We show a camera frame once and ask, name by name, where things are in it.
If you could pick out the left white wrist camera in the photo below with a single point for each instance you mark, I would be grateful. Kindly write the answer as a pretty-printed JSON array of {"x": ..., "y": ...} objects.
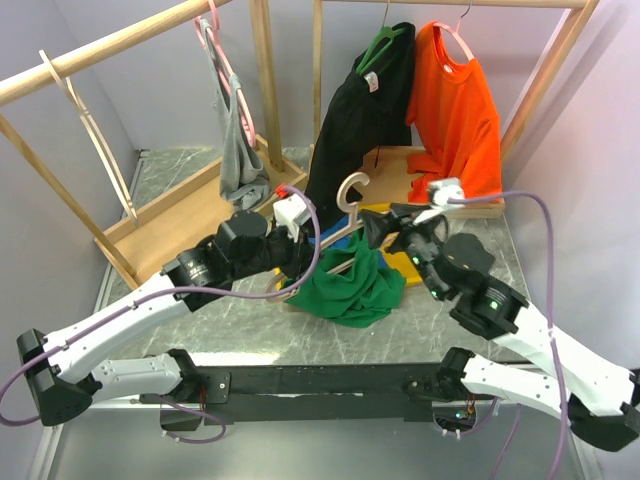
[{"x": 290, "y": 211}]

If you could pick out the black t-shirt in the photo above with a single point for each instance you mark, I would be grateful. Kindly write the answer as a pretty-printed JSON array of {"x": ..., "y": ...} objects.
[{"x": 359, "y": 120}]

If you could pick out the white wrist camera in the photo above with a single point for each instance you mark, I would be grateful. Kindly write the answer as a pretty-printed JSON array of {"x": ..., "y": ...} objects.
[
  {"x": 443, "y": 196},
  {"x": 290, "y": 211}
]

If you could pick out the green tank top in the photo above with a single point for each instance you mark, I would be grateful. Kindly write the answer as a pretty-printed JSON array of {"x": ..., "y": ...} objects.
[{"x": 350, "y": 287}]

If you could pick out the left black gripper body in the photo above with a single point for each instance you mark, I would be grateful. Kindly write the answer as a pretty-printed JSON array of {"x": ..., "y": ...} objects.
[{"x": 282, "y": 252}]

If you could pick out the left wooden clothes rack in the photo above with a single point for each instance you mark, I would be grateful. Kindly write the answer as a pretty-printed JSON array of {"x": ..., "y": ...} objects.
[{"x": 189, "y": 211}]

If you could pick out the pink hanger rack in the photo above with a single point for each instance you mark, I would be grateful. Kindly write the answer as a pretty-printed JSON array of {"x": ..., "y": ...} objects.
[
  {"x": 454, "y": 32},
  {"x": 223, "y": 74}
]

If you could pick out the orange t-shirt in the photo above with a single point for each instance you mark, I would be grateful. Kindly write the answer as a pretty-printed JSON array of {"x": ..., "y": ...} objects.
[{"x": 453, "y": 112}]

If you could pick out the pink hanger left rack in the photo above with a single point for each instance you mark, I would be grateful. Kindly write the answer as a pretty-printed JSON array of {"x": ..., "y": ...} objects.
[{"x": 223, "y": 74}]

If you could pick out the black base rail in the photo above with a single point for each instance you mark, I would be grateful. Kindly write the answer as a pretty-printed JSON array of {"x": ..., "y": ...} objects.
[{"x": 264, "y": 393}]

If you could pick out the grey tank top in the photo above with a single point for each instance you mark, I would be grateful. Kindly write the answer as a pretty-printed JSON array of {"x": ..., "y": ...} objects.
[{"x": 244, "y": 180}]

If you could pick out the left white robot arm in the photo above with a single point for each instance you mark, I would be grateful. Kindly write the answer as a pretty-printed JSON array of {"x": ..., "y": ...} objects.
[{"x": 69, "y": 370}]

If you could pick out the right wooden clothes rack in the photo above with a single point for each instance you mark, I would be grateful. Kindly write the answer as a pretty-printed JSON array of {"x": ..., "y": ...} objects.
[{"x": 387, "y": 167}]

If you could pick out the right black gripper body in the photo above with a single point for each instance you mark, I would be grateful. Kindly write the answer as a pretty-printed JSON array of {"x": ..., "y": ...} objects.
[{"x": 418, "y": 240}]

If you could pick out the pink hanger right rack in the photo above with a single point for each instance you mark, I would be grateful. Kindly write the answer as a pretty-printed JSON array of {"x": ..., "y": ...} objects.
[{"x": 454, "y": 32}]

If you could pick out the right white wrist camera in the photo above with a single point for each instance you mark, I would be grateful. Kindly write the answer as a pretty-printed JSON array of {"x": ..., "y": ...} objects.
[{"x": 443, "y": 196}]

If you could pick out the blue garment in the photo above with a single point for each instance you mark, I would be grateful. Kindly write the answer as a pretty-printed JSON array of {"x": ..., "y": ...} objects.
[{"x": 343, "y": 242}]

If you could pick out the green hanger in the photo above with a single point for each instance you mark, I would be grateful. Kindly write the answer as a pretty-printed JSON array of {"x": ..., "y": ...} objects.
[{"x": 380, "y": 43}]

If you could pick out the wooden clothes rack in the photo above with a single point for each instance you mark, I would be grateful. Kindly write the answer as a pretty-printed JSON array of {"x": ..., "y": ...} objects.
[
  {"x": 189, "y": 211},
  {"x": 387, "y": 167}
]

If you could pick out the wooden hanger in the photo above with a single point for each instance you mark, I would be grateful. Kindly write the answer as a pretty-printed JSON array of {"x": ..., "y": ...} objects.
[
  {"x": 354, "y": 224},
  {"x": 97, "y": 138}
]

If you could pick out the yellow plastic tray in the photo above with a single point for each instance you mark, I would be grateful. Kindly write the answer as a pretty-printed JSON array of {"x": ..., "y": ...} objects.
[{"x": 395, "y": 261}]

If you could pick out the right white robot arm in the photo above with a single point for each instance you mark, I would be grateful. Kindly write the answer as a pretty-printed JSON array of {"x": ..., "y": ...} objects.
[{"x": 596, "y": 399}]

